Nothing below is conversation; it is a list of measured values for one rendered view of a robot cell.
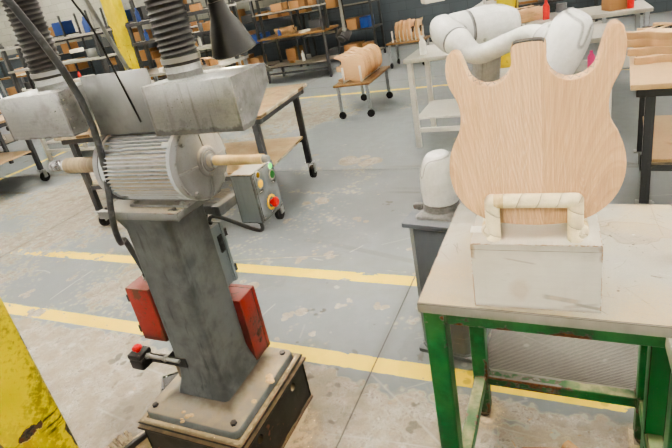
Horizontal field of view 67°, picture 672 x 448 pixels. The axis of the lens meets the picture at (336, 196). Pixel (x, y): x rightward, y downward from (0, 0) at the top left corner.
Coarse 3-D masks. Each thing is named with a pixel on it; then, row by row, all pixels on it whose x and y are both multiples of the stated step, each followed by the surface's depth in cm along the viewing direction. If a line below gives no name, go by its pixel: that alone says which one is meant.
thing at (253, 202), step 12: (240, 168) 190; (252, 168) 188; (264, 168) 189; (240, 180) 184; (252, 180) 183; (264, 180) 189; (276, 180) 197; (240, 192) 187; (252, 192) 184; (264, 192) 189; (276, 192) 197; (240, 204) 189; (252, 204) 187; (264, 204) 189; (216, 216) 193; (252, 216) 190; (264, 216) 189; (252, 228) 196
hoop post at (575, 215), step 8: (568, 208) 105; (576, 208) 104; (568, 216) 106; (576, 216) 105; (568, 224) 107; (576, 224) 105; (568, 232) 108; (576, 232) 106; (568, 240) 108; (576, 240) 107
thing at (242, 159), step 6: (216, 156) 158; (222, 156) 157; (228, 156) 156; (234, 156) 155; (240, 156) 154; (246, 156) 153; (252, 156) 152; (258, 156) 151; (216, 162) 158; (222, 162) 157; (228, 162) 156; (234, 162) 155; (240, 162) 154; (246, 162) 153; (252, 162) 152; (258, 162) 152
